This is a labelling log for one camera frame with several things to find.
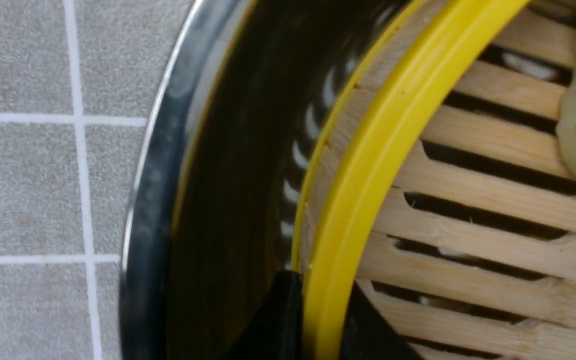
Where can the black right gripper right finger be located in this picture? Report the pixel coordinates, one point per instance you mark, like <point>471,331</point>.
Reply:
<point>368,336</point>

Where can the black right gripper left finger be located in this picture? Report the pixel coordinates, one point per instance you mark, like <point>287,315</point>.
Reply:
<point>274,333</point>

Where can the bamboo steamer basket yellow rim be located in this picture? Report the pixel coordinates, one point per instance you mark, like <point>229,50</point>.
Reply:
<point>439,187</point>

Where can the stainless steel pot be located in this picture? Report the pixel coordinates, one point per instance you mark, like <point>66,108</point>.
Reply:
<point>246,94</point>

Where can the grey checkered tablecloth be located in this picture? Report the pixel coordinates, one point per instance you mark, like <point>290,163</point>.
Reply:
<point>78,79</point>

